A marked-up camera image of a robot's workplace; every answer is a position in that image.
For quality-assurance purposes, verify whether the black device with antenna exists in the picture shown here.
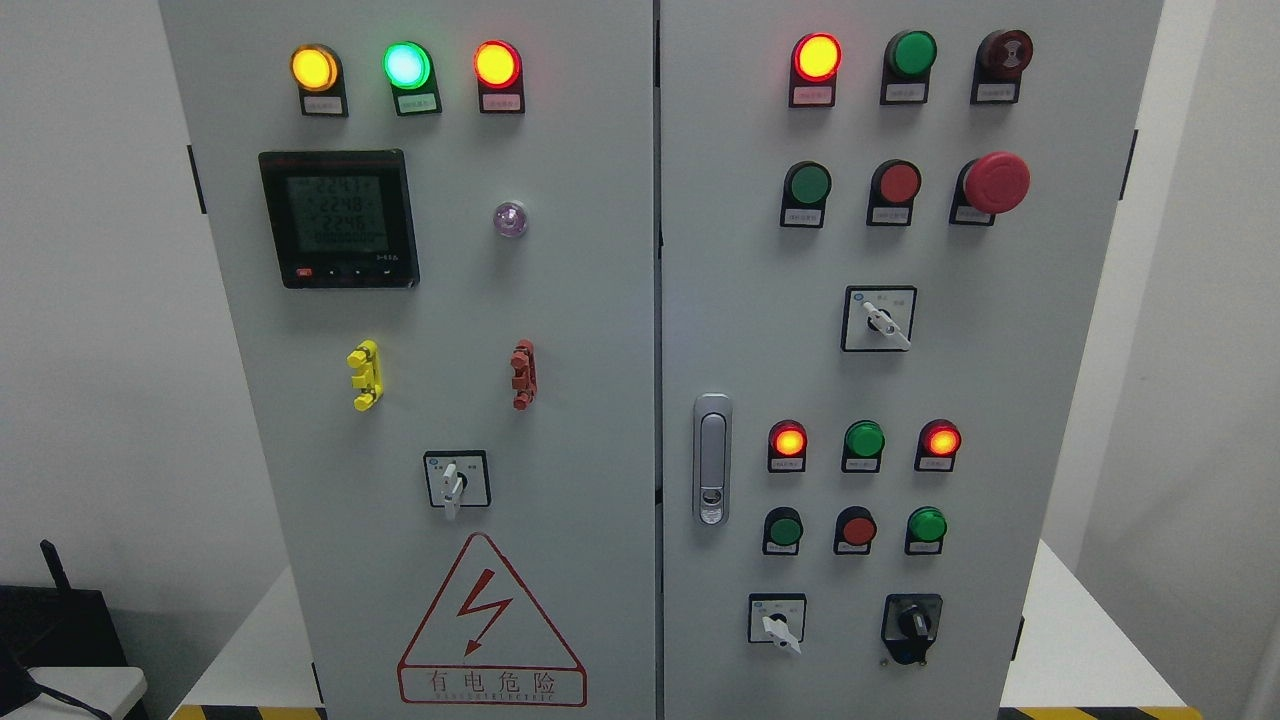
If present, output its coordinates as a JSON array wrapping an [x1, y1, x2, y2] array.
[[1, 539, 128, 719]]

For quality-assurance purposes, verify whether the green indicator light top left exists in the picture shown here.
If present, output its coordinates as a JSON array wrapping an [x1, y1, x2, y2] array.
[[381, 41, 442, 117]]

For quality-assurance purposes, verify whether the dark red buzzer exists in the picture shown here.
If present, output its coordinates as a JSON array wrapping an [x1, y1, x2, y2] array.
[[970, 29, 1034, 105]]

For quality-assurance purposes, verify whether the red emergency stop button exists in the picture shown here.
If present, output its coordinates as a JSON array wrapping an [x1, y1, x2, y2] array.
[[948, 151, 1030, 227]]

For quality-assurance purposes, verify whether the black rotary knob switch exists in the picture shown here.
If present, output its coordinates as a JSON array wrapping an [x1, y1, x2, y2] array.
[[881, 593, 943, 665]]

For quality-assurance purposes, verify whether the red lit indicator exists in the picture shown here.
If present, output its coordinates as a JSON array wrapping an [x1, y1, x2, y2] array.
[[788, 32, 844, 109], [767, 419, 808, 473], [914, 419, 963, 473]]

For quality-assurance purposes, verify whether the red push button lower middle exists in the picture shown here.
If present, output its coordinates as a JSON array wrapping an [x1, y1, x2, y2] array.
[[832, 506, 878, 556]]

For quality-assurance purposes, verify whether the grey cabinet door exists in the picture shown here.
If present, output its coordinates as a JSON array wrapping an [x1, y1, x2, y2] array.
[[160, 1, 657, 719], [660, 1, 1162, 719]]

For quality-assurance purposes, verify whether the silver door handle lock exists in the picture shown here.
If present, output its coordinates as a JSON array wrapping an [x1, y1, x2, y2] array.
[[692, 393, 732, 527]]

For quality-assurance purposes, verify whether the red terminal clip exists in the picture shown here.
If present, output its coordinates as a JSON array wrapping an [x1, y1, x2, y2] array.
[[509, 338, 538, 411]]

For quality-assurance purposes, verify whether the green indicator lower middle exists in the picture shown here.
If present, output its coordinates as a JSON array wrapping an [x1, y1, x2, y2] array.
[[841, 419, 886, 473]]

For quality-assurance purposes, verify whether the grey cabinet right door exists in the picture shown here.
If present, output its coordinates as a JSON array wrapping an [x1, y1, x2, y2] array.
[[660, 1, 1162, 719]]

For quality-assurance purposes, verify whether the white box lower left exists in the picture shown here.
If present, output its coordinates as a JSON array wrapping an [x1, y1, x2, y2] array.
[[3, 667, 148, 719]]

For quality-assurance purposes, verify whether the white selector switch bottom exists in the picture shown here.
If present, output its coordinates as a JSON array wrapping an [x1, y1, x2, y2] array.
[[748, 593, 806, 656]]

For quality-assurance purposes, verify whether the red lit indicator top right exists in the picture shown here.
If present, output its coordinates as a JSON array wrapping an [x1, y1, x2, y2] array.
[[788, 32, 844, 109]]

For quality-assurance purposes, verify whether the green push button second row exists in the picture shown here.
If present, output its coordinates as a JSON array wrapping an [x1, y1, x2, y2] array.
[[780, 161, 832, 228]]

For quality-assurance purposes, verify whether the red indicator light top left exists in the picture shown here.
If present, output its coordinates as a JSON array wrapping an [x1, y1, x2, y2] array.
[[474, 38, 525, 114]]

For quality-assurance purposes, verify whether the white selector switch upper right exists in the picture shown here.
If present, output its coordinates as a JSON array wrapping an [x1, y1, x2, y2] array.
[[841, 284, 916, 354]]

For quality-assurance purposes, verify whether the green push button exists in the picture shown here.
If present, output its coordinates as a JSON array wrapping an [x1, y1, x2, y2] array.
[[879, 29, 938, 106], [762, 506, 804, 556], [904, 506, 948, 556]]

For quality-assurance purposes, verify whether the red lit indicator lower right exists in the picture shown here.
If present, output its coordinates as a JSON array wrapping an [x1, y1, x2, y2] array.
[[914, 419, 963, 473]]

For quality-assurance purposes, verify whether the yellow terminal clip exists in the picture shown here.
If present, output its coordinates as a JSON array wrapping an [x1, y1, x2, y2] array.
[[346, 340, 384, 413]]

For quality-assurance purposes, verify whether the red push button second row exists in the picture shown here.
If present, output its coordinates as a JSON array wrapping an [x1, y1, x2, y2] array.
[[867, 159, 922, 227]]

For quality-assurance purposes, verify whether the yellow indicator light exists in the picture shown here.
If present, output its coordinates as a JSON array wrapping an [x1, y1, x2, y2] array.
[[291, 44, 349, 117]]

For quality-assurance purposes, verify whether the grey cabinet left door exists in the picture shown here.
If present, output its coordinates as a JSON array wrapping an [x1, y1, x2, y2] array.
[[160, 1, 657, 719]]

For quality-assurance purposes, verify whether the green push button top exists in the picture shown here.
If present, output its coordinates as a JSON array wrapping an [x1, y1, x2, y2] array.
[[879, 29, 938, 106]]

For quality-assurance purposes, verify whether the red high voltage warning sticker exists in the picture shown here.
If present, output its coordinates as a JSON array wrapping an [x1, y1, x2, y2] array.
[[397, 532, 588, 708]]

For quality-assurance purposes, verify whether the white selector switch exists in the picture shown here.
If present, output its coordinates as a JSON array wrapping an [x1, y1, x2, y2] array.
[[841, 284, 916, 354], [748, 593, 806, 656]]

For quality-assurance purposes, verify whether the red lit indicator lower left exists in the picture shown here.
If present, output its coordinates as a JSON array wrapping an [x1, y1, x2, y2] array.
[[767, 419, 808, 473]]

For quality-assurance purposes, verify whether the small clear lamp bulb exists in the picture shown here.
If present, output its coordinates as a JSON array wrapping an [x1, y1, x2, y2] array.
[[492, 201, 529, 238]]

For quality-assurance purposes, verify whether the white rotary light switch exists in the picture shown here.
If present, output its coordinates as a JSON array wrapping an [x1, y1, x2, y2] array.
[[422, 450, 492, 521]]

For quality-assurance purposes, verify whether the green push button lower left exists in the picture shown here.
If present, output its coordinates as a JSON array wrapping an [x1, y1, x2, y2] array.
[[762, 506, 804, 556]]

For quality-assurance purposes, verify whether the black digital power meter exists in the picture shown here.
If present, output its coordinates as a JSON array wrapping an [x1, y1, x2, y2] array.
[[259, 149, 420, 290]]

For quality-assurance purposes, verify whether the green push button lower right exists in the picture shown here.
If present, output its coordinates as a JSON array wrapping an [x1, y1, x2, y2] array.
[[904, 506, 948, 556]]

